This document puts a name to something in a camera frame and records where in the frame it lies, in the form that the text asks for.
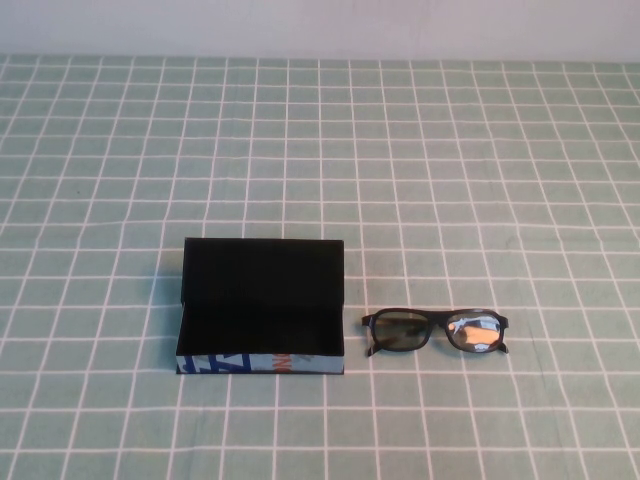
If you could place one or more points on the black glasses case blue print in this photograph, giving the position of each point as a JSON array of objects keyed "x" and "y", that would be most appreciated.
[{"x": 260, "y": 280}]

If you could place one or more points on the black framed glasses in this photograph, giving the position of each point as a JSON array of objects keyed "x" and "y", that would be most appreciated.
[{"x": 440, "y": 316}]

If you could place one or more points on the green white grid tablecloth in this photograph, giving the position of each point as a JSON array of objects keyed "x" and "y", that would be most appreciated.
[{"x": 450, "y": 200}]

